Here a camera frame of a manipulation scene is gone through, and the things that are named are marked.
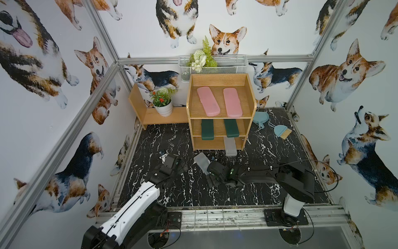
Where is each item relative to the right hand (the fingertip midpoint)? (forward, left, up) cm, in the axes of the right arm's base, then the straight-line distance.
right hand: (215, 170), depth 89 cm
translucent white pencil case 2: (+14, -10, +2) cm, 17 cm away
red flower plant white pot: (+37, +33, +20) cm, 53 cm away
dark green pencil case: (+18, +4, +14) cm, 24 cm away
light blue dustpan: (+45, -36, -6) cm, 58 cm away
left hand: (+1, +20, +8) cm, 22 cm away
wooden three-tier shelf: (+39, -1, +31) cm, 50 cm away
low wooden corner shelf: (+38, +47, +5) cm, 61 cm away
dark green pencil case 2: (+18, -10, +16) cm, 26 cm away
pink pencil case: (+24, +3, +31) cm, 39 cm away
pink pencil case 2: (+21, -9, +31) cm, 39 cm away
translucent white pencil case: (+5, +7, 0) cm, 9 cm away
